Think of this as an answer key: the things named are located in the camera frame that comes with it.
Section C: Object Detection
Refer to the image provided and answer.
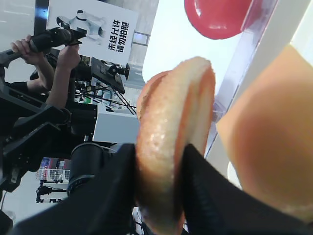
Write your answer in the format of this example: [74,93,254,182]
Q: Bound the operator hand near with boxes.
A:
[57,45,81,71]

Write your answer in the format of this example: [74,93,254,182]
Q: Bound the flat orange cheese slice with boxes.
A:
[217,45,313,222]

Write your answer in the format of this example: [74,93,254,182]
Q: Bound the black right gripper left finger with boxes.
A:
[11,144,135,235]

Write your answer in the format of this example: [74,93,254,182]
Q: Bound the black monitor on stand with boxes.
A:
[91,57,130,94]

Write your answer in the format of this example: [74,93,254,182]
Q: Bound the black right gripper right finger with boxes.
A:
[181,144,313,235]

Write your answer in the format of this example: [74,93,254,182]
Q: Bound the bun with sesame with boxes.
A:
[135,56,215,235]

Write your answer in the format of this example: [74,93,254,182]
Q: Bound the operator hand far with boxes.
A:
[10,35,38,65]

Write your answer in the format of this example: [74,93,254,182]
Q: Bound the upright red tomato slice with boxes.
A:
[184,0,263,40]

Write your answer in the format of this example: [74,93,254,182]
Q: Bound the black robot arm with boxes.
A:
[10,144,313,235]

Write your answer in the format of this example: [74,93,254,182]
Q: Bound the white robot poster sign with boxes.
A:
[47,0,138,65]

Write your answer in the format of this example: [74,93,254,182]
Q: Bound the left clear acrylic rail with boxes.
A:
[204,0,277,159]

